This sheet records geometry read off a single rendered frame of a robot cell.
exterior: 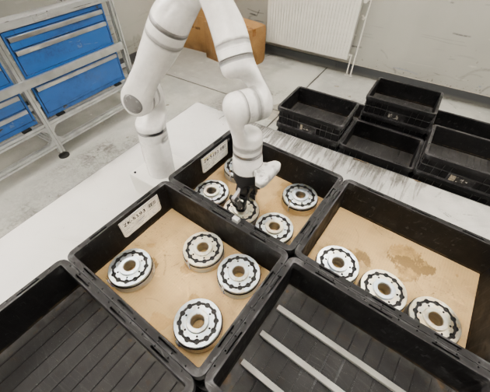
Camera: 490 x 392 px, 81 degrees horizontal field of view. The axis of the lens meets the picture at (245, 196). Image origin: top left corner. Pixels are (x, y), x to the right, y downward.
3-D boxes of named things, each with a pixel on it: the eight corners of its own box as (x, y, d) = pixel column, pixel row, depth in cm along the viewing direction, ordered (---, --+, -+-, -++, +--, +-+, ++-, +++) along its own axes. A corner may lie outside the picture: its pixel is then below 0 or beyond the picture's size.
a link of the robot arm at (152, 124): (133, 69, 82) (146, 121, 95) (114, 83, 76) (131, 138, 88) (162, 73, 81) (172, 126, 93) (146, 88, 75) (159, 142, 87)
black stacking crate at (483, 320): (286, 278, 72) (292, 254, 64) (336, 205, 88) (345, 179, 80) (460, 390, 56) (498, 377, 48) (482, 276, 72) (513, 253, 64)
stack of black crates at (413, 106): (346, 152, 209) (365, 95, 176) (359, 132, 226) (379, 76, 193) (404, 173, 195) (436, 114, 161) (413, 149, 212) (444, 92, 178)
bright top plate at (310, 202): (275, 197, 84) (275, 195, 84) (296, 180, 89) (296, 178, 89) (303, 215, 80) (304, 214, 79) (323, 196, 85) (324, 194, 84)
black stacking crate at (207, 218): (86, 280, 72) (65, 257, 63) (173, 207, 88) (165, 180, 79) (206, 393, 56) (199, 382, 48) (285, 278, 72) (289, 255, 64)
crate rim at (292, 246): (166, 184, 81) (165, 178, 79) (232, 133, 97) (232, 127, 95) (290, 259, 65) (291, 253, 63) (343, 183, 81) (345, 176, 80)
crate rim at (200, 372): (68, 261, 65) (63, 256, 63) (166, 184, 81) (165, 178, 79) (201, 385, 49) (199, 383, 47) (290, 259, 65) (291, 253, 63)
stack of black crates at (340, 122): (271, 164, 201) (276, 106, 167) (290, 141, 218) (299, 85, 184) (325, 186, 186) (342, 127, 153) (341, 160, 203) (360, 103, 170)
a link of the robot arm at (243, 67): (281, 115, 59) (265, 43, 55) (243, 127, 57) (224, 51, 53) (266, 117, 66) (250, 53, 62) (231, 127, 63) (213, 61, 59)
